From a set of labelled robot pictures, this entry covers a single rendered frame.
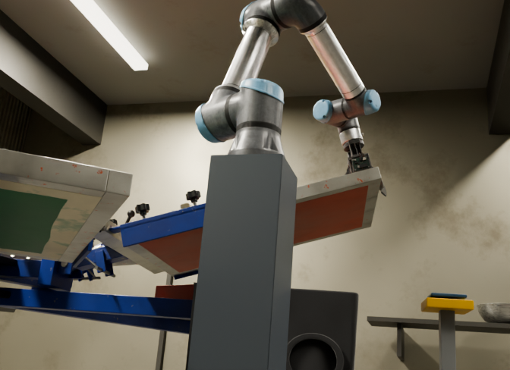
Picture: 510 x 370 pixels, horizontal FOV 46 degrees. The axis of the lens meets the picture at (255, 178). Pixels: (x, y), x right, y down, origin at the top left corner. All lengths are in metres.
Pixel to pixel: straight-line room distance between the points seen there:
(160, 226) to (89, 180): 0.86
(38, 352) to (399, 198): 3.50
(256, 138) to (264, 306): 0.41
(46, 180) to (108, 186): 0.09
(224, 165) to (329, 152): 3.98
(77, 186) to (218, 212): 0.53
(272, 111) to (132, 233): 0.59
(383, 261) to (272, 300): 3.78
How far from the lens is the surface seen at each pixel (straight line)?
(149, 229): 1.81
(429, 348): 4.99
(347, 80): 1.93
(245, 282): 1.36
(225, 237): 1.39
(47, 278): 2.15
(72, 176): 0.96
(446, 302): 1.84
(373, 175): 1.79
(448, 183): 5.24
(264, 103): 1.52
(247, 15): 1.91
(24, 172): 0.96
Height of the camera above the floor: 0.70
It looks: 18 degrees up
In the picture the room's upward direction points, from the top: 5 degrees clockwise
